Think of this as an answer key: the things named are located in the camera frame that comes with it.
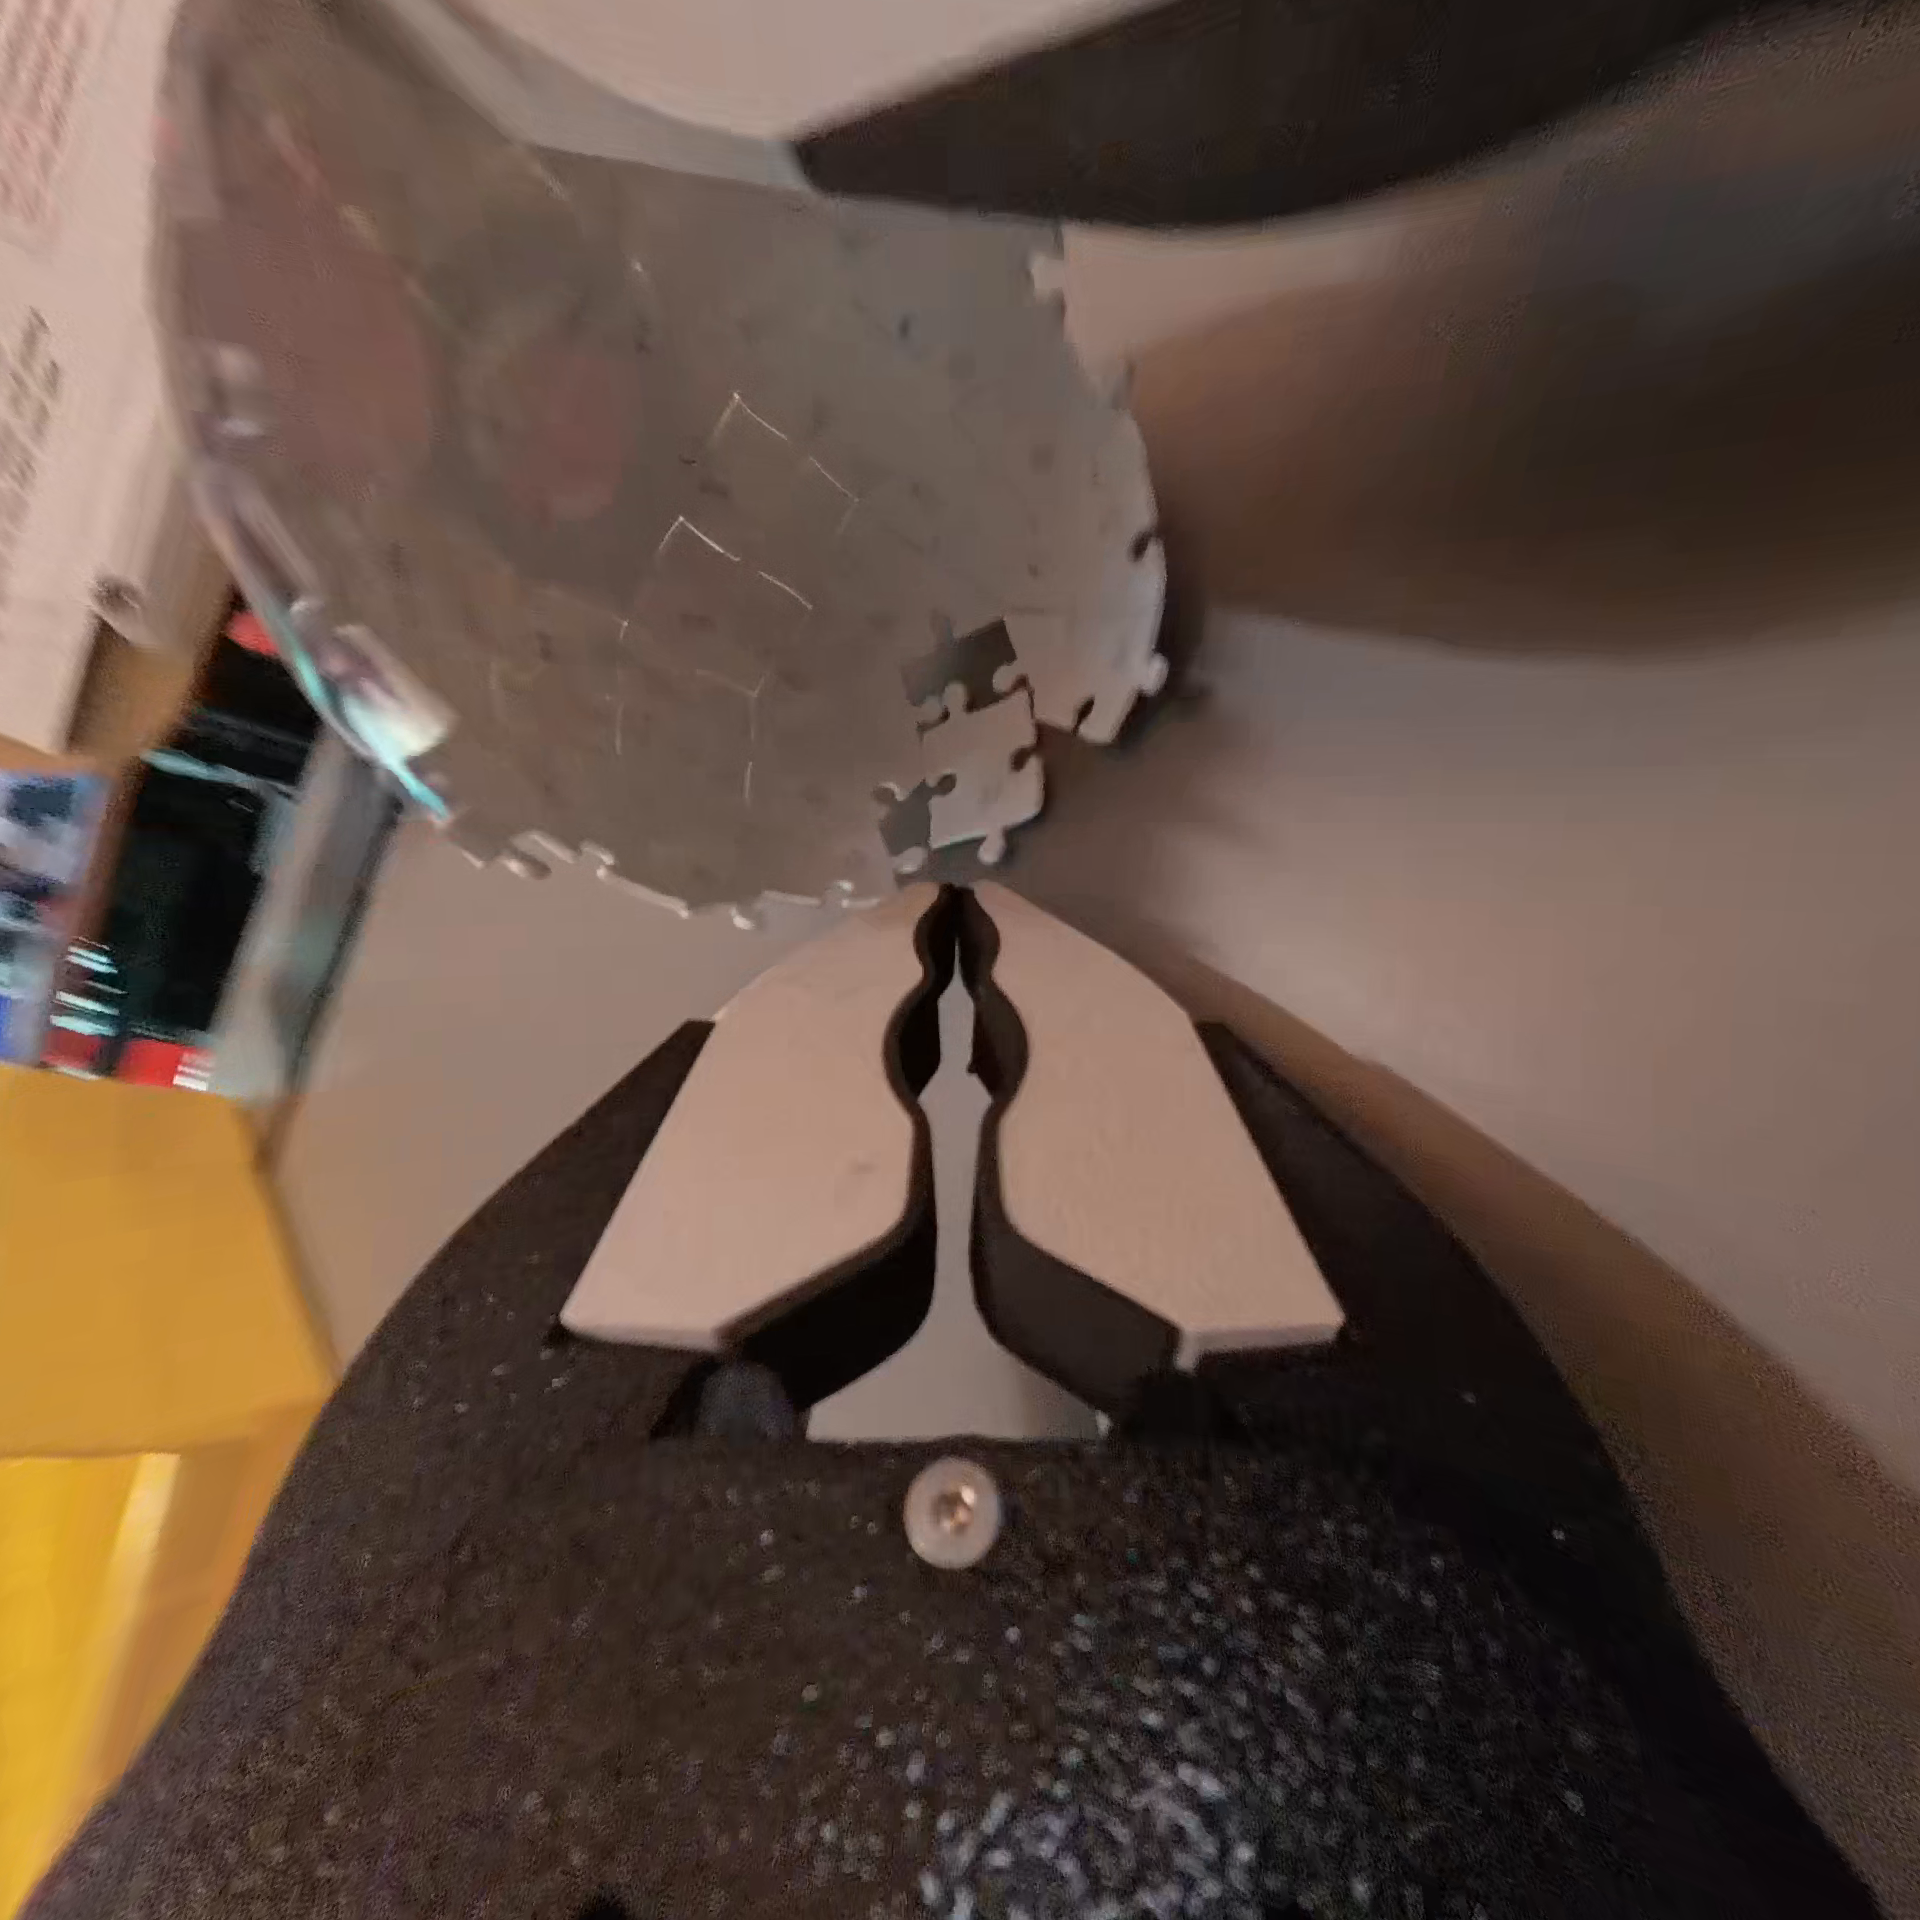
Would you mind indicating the partly built puzzle ball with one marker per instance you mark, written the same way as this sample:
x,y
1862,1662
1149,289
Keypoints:
x,y
600,524

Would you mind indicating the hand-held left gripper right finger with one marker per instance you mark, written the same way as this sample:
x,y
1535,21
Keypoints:
x,y
1155,1172

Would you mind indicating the printed task instruction sheet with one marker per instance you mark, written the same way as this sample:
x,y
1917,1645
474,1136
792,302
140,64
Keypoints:
x,y
76,452

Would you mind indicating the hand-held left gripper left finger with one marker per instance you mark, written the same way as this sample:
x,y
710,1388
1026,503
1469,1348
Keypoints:
x,y
750,1172

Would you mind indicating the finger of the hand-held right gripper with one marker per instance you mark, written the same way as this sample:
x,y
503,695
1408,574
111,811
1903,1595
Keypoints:
x,y
750,60

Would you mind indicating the yellow storage bin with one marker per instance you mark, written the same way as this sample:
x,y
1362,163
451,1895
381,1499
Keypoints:
x,y
120,1277

